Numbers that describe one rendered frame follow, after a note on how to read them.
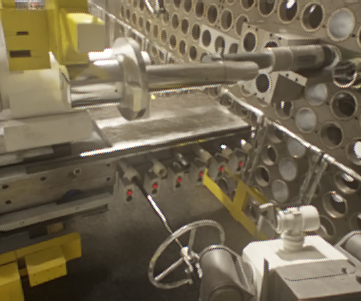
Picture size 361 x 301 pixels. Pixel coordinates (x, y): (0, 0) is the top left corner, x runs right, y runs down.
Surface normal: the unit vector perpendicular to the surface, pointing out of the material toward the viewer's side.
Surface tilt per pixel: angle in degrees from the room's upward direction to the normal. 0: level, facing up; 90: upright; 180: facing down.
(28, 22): 90
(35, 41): 90
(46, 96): 68
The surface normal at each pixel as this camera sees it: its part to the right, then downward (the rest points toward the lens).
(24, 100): 0.51, 0.15
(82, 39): 0.49, 0.51
